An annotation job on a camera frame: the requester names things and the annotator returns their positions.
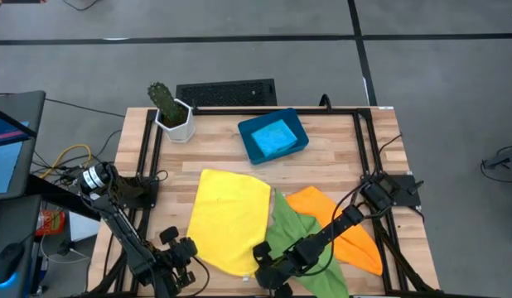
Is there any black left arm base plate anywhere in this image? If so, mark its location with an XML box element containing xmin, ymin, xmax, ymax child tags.
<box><xmin>114</xmin><ymin>176</ymin><xmax>160</xmax><ymax>210</ymax></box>

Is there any black floor vent grille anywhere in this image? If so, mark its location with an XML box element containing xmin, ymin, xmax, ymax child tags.
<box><xmin>176</xmin><ymin>78</ymin><xmax>278</xmax><ymax>107</ymax></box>

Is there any green cactus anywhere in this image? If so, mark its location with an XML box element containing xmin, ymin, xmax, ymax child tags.
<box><xmin>147</xmin><ymin>81</ymin><xmax>189</xmax><ymax>127</ymax></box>

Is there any black floor cable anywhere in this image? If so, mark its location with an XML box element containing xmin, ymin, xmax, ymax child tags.
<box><xmin>44</xmin><ymin>98</ymin><xmax>127</xmax><ymax>118</ymax></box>

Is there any black computer mouse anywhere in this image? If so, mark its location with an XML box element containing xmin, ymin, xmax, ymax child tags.
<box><xmin>0</xmin><ymin>242</ymin><xmax>26</xmax><ymax>285</ymax></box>

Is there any blue plastic bin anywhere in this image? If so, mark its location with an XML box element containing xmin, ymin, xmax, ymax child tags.
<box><xmin>237</xmin><ymin>108</ymin><xmax>310</xmax><ymax>166</ymax></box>

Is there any black side desk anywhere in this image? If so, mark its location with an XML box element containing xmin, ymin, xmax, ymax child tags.
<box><xmin>0</xmin><ymin>172</ymin><xmax>102</xmax><ymax>298</ymax></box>

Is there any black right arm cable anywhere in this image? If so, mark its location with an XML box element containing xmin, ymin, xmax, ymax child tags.
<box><xmin>301</xmin><ymin>132</ymin><xmax>404</xmax><ymax>277</ymax></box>

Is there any white hexagonal plant pot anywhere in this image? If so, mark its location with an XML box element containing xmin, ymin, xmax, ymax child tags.
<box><xmin>154</xmin><ymin>98</ymin><xmax>196</xmax><ymax>144</ymax></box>

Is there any laptop with blue screen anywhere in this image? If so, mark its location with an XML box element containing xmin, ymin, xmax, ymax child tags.
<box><xmin>0</xmin><ymin>90</ymin><xmax>46</xmax><ymax>203</ymax></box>

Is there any orange microfiber towel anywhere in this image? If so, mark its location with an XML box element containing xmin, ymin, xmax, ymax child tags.
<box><xmin>285</xmin><ymin>185</ymin><xmax>384</xmax><ymax>276</ymax></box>

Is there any white box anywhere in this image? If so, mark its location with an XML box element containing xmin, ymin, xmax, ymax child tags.
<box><xmin>68</xmin><ymin>210</ymin><xmax>102</xmax><ymax>243</ymax></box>

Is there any black aluminium table frame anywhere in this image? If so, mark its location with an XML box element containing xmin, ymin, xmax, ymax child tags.
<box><xmin>88</xmin><ymin>106</ymin><xmax>443</xmax><ymax>298</ymax></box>

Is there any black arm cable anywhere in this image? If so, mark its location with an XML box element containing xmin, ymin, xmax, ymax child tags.
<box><xmin>301</xmin><ymin>132</ymin><xmax>404</xmax><ymax>277</ymax></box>
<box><xmin>188</xmin><ymin>254</ymin><xmax>211</xmax><ymax>298</ymax></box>

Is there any orange packet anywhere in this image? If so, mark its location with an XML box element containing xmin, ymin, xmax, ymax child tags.
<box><xmin>35</xmin><ymin>209</ymin><xmax>66</xmax><ymax>237</ymax></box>

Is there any green microfiber towel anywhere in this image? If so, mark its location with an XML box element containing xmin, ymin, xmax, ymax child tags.
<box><xmin>265</xmin><ymin>189</ymin><xmax>350</xmax><ymax>298</ymax></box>

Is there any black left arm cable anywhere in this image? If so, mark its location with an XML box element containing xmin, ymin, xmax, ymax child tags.
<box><xmin>188</xmin><ymin>254</ymin><xmax>211</xmax><ymax>298</ymax></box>

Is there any blue microfiber towel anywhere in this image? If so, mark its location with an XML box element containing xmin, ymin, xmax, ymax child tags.
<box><xmin>250</xmin><ymin>119</ymin><xmax>298</xmax><ymax>157</ymax></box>

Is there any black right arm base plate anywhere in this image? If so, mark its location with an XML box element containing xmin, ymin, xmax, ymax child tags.
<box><xmin>386</xmin><ymin>173</ymin><xmax>423</xmax><ymax>208</ymax></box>

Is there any yellow microfiber towel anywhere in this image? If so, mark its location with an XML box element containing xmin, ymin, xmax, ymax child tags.
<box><xmin>186</xmin><ymin>168</ymin><xmax>273</xmax><ymax>277</ymax></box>

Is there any yellow cable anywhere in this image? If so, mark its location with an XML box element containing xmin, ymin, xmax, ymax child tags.
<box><xmin>39</xmin><ymin>143</ymin><xmax>93</xmax><ymax>180</ymax></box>

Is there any black floor stand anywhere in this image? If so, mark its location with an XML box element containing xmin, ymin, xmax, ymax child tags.
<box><xmin>481</xmin><ymin>144</ymin><xmax>512</xmax><ymax>183</ymax></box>

